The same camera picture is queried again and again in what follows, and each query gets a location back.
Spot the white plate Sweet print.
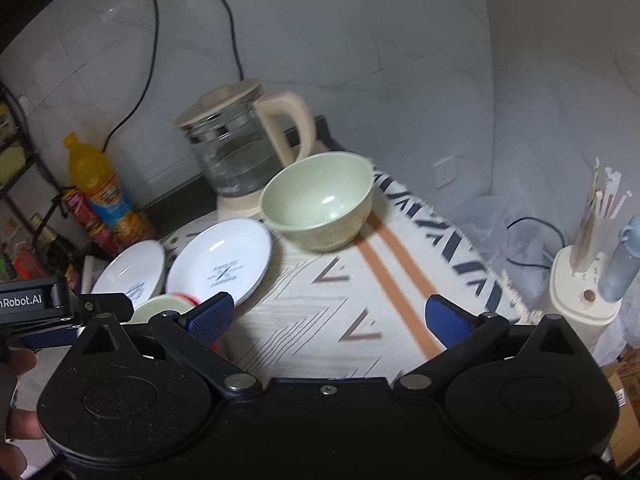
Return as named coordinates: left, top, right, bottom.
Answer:
left=92, top=240, right=165, bottom=310

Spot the pale green standalone bowl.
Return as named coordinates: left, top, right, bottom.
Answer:
left=259, top=152, right=374, bottom=252

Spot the person's left hand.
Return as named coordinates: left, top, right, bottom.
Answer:
left=1, top=349, right=44, bottom=479

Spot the red rimmed plate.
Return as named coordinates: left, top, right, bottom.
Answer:
left=167, top=289, right=222, bottom=354

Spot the folded striped cloth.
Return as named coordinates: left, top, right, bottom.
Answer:
left=80, top=255, right=96, bottom=294

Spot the white plate Bakery print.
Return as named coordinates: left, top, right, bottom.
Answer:
left=165, top=218, right=272, bottom=306

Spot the patterned woven table mat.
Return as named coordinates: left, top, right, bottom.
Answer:
left=219, top=170, right=538, bottom=380

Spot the red drink can lower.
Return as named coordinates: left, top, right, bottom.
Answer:
left=89, top=223, right=122, bottom=258

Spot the cream kettle base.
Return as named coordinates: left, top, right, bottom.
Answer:
left=216, top=191, right=262, bottom=221

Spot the orange juice bottle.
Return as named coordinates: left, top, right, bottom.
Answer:
left=63, top=132, right=155, bottom=247

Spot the yellow sponge on rack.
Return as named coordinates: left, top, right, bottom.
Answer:
left=0, top=146, right=26, bottom=185

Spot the blue plastic bottle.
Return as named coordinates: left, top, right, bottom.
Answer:
left=599, top=216, right=640, bottom=302

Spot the glass electric kettle cream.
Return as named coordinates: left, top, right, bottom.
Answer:
left=176, top=79, right=317, bottom=198

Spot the cardboard box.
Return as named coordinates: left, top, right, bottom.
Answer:
left=603, top=360, right=639, bottom=472

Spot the black wire spice rack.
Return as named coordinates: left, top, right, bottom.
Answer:
left=1, top=86, right=80, bottom=287

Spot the white wall socket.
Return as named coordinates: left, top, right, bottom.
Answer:
left=434, top=156, right=457, bottom=188

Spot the black power cable kettle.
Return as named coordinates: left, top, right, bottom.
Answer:
left=192, top=0, right=245, bottom=83

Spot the black power cable left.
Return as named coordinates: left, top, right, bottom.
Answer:
left=102, top=0, right=161, bottom=154

